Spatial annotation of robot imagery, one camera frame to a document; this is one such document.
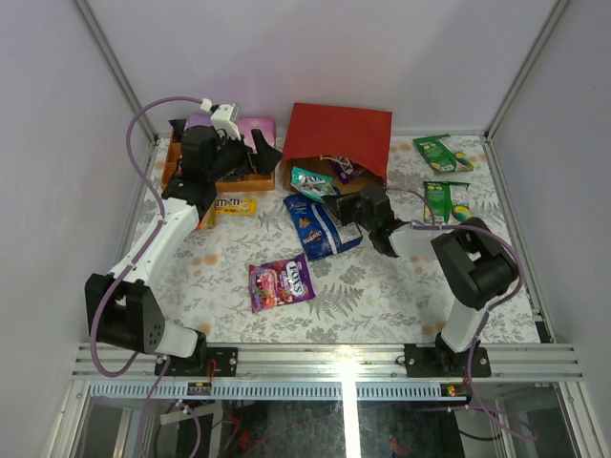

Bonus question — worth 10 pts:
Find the small purple chocolate packet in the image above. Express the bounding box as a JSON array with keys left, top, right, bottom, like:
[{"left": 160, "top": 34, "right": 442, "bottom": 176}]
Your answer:
[{"left": 329, "top": 156, "right": 366, "bottom": 185}]

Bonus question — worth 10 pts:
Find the yellow chocolate candy packet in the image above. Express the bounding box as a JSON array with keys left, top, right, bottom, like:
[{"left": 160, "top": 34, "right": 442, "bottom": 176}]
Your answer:
[{"left": 215, "top": 198, "right": 258, "bottom": 216}]

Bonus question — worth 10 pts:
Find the blue snack packet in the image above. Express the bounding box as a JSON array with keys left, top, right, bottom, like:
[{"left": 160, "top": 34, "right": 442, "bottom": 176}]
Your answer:
[{"left": 284, "top": 194, "right": 363, "bottom": 261}]

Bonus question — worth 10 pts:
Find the orange wooden tray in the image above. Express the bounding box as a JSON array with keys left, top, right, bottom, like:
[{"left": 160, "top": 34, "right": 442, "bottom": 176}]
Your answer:
[{"left": 160, "top": 128, "right": 275, "bottom": 194}]

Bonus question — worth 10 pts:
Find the floral table mat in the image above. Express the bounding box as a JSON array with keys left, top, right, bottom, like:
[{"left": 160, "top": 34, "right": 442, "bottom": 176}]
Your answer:
[{"left": 152, "top": 135, "right": 539, "bottom": 344}]

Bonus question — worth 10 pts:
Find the red paper bag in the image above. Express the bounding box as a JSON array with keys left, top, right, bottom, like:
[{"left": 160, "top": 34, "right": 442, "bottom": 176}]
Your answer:
[{"left": 283, "top": 102, "right": 392, "bottom": 182}]

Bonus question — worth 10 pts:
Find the green snack packet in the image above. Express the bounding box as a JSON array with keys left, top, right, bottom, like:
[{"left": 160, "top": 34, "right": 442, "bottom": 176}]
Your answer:
[
  {"left": 423, "top": 181, "right": 472, "bottom": 225},
  {"left": 412, "top": 134, "right": 474, "bottom": 173}
]

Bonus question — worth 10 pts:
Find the purple cable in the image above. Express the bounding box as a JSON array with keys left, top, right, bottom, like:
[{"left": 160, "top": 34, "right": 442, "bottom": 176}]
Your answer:
[
  {"left": 88, "top": 95, "right": 213, "bottom": 458},
  {"left": 387, "top": 187, "right": 538, "bottom": 441}
]

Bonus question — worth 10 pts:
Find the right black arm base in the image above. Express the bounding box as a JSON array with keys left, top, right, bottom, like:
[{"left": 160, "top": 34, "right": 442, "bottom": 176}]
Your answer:
[{"left": 404, "top": 335, "right": 492, "bottom": 379}]

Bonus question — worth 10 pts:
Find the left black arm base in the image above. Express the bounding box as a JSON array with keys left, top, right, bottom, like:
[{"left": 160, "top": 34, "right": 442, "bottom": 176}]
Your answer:
[{"left": 164, "top": 345, "right": 239, "bottom": 379}]

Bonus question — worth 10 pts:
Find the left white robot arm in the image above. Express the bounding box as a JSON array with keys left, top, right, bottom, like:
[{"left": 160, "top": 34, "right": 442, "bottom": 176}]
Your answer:
[{"left": 85, "top": 125, "right": 283, "bottom": 377}]

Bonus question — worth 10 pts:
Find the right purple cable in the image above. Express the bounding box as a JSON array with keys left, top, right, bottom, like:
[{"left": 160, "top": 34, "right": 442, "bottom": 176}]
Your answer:
[{"left": 387, "top": 187, "right": 538, "bottom": 441}]

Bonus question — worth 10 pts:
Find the teal candy packet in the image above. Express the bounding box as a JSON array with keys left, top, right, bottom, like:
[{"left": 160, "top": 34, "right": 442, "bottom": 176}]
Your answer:
[{"left": 290, "top": 167, "right": 339, "bottom": 202}]

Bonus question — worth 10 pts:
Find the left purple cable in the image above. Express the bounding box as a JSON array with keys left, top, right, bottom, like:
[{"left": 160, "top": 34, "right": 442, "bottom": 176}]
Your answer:
[{"left": 88, "top": 95, "right": 213, "bottom": 458}]

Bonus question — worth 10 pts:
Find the purple folded cloth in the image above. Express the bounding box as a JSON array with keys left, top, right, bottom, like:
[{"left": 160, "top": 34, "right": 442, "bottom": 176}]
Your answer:
[{"left": 183, "top": 114, "right": 276, "bottom": 148}]

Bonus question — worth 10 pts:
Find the purple candy packet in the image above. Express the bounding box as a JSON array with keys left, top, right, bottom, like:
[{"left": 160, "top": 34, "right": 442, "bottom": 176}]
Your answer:
[{"left": 248, "top": 253, "right": 316, "bottom": 313}]

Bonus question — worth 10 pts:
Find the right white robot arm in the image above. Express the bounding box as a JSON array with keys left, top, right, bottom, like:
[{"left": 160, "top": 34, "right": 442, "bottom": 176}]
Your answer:
[{"left": 323, "top": 185, "right": 523, "bottom": 377}]

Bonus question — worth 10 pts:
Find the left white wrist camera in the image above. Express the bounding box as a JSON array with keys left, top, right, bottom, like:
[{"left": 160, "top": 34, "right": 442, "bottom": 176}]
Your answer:
[{"left": 210, "top": 102, "right": 241, "bottom": 140}]

